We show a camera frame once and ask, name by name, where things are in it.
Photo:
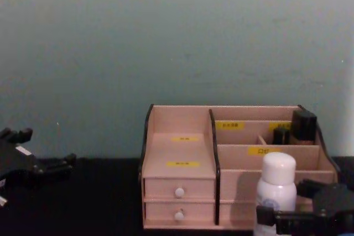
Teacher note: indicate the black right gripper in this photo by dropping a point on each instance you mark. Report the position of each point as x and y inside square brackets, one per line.
[336, 205]

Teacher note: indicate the white plastic bottle with cap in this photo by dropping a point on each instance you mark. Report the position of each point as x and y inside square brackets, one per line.
[276, 186]

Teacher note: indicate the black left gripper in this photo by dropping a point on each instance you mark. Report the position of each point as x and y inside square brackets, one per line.
[16, 164]

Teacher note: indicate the black table cloth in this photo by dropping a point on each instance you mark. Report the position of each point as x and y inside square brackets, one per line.
[96, 205]

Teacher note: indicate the wooden desk organizer black trim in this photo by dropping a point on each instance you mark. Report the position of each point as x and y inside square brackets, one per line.
[179, 150]

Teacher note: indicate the small black capped tube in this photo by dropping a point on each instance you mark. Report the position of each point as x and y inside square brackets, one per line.
[281, 136]

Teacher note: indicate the wooden drawer with white knob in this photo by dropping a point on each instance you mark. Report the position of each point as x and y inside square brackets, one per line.
[163, 188]
[163, 211]

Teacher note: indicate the tall black capped bottle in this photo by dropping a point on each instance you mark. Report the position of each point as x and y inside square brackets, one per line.
[304, 126]

